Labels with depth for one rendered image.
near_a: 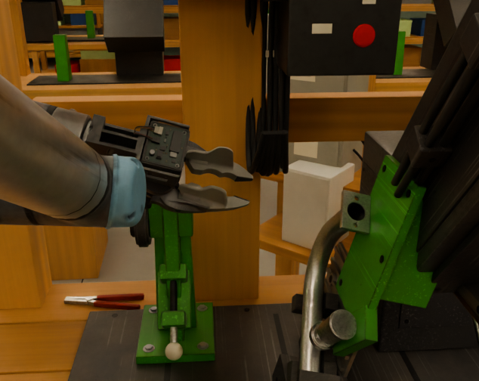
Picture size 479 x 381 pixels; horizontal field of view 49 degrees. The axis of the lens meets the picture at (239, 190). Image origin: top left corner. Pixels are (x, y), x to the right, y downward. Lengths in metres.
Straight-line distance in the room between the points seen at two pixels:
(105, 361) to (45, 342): 0.15
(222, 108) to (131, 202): 0.44
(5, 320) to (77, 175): 0.72
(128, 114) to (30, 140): 0.68
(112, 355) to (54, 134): 0.61
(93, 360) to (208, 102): 0.48
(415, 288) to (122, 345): 0.51
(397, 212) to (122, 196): 0.33
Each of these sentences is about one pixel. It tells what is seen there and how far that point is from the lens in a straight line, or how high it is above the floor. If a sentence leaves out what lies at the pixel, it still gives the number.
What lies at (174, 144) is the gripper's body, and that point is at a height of 1.31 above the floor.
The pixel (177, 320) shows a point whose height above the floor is 0.99.
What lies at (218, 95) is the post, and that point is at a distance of 0.94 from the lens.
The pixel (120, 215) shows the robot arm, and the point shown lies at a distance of 0.54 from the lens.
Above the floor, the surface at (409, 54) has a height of 0.44.
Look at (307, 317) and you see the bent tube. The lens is 0.80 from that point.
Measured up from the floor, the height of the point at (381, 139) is 1.24.
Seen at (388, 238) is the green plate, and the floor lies 1.20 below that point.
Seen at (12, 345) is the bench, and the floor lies 0.88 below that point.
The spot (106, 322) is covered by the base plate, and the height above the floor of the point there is 0.90.
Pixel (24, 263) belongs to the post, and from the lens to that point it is 1.11.
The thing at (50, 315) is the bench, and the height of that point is 0.88.
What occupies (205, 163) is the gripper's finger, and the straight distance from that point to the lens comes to 0.69.
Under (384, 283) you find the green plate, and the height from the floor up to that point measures 1.15.
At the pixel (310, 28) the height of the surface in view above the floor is 1.42.
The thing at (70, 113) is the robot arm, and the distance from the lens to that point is 0.67.
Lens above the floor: 1.49
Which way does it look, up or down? 22 degrees down
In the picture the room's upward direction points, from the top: straight up
